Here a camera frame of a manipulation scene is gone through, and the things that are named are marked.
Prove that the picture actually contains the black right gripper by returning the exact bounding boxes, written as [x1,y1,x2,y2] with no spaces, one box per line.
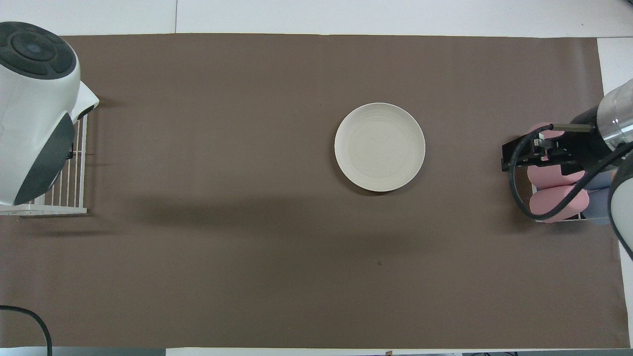
[501,111,615,175]

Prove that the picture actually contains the cream round plate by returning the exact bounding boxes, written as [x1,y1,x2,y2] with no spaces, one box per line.
[334,102,426,192]

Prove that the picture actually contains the blue plastic cup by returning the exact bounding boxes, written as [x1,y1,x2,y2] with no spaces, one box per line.
[583,188,620,226]
[585,170,618,191]

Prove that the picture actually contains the brown table mat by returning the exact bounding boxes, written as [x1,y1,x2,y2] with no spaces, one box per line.
[0,34,631,349]

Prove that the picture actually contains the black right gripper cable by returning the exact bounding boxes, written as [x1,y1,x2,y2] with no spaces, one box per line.
[508,123,633,221]

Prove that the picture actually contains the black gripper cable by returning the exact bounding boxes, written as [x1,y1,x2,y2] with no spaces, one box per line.
[508,123,633,221]
[0,305,53,356]

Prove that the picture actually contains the white wire dish rack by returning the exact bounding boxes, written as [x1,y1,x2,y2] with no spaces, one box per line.
[0,113,89,216]

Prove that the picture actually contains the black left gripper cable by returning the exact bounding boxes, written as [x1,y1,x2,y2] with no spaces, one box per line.
[0,305,53,356]

